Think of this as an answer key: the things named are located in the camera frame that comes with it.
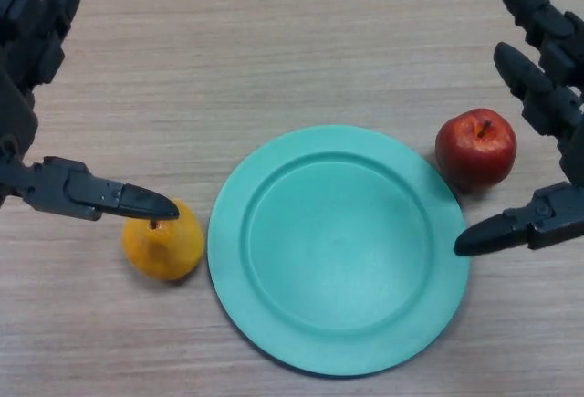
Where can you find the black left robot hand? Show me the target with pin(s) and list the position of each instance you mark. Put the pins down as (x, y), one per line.
(27, 36)

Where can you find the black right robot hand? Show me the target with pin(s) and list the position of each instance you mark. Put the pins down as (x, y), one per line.
(547, 77)

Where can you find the red apple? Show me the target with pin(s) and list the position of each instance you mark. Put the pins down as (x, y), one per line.
(474, 150)

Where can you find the green round plate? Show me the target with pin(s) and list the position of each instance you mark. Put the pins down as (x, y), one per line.
(340, 251)

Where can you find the yellow pear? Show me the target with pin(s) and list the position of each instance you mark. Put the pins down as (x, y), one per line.
(159, 251)

